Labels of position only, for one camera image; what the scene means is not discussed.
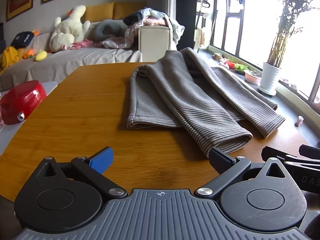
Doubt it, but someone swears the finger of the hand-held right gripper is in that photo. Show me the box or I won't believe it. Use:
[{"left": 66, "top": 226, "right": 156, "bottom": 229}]
[
  {"left": 299, "top": 144, "right": 320, "bottom": 159},
  {"left": 261, "top": 146, "right": 287, "bottom": 163}
]

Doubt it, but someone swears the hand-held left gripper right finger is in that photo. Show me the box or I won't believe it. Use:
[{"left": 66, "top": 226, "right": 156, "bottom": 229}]
[{"left": 195, "top": 147, "right": 292, "bottom": 200}]

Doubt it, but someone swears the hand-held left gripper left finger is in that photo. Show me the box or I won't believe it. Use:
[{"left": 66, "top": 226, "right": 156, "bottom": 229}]
[{"left": 37, "top": 147, "right": 128, "bottom": 200}]

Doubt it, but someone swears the grey striped knit garment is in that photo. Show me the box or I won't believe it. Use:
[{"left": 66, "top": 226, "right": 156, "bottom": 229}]
[{"left": 126, "top": 47, "right": 286, "bottom": 158}]

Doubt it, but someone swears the pile of mixed clothes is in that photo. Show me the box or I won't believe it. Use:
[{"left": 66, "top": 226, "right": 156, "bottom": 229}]
[{"left": 103, "top": 8, "right": 185, "bottom": 50}]

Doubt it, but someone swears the white plant pot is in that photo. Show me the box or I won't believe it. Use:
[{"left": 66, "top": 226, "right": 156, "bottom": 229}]
[{"left": 258, "top": 62, "right": 281, "bottom": 97}]

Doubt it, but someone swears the pink flower pot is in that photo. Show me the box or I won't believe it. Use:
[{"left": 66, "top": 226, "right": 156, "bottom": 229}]
[{"left": 244, "top": 69, "right": 263, "bottom": 85}]

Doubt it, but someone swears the green sprouts tray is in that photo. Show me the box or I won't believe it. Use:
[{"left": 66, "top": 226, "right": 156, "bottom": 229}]
[{"left": 226, "top": 60, "right": 250, "bottom": 75}]

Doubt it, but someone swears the red glossy bowl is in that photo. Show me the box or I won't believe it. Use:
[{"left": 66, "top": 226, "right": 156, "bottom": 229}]
[{"left": 0, "top": 80, "right": 47, "bottom": 125}]

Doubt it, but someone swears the grey covered sofa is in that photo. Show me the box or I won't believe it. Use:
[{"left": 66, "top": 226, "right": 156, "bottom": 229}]
[{"left": 0, "top": 32, "right": 143, "bottom": 92}]

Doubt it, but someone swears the pink cloth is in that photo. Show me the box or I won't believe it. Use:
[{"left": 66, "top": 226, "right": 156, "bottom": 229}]
[{"left": 62, "top": 38, "right": 103, "bottom": 50}]

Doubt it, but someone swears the tall bamboo plant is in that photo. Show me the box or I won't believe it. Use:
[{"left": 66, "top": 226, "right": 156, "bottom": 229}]
[{"left": 266, "top": 0, "right": 320, "bottom": 68}]

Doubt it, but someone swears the beige sofa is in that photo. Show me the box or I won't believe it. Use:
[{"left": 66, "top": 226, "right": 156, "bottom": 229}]
[{"left": 138, "top": 26, "right": 179, "bottom": 63}]

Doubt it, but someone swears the grey neck pillow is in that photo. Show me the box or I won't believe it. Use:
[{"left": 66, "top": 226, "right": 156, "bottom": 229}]
[{"left": 93, "top": 19, "right": 128, "bottom": 42}]

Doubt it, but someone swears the white upright vacuum cleaner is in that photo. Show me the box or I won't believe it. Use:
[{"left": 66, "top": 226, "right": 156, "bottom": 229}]
[{"left": 194, "top": 0, "right": 213, "bottom": 53}]

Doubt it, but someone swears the white plush duck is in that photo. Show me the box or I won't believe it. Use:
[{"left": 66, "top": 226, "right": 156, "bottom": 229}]
[{"left": 49, "top": 5, "right": 91, "bottom": 53}]

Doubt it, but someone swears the black cap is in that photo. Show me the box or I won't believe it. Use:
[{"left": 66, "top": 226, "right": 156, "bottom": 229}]
[{"left": 12, "top": 31, "right": 35, "bottom": 48}]

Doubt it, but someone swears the yellow sofa cushion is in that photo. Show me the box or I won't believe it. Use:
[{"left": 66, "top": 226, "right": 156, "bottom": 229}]
[
  {"left": 84, "top": 2, "right": 115, "bottom": 23},
  {"left": 113, "top": 1, "right": 148, "bottom": 20}
]

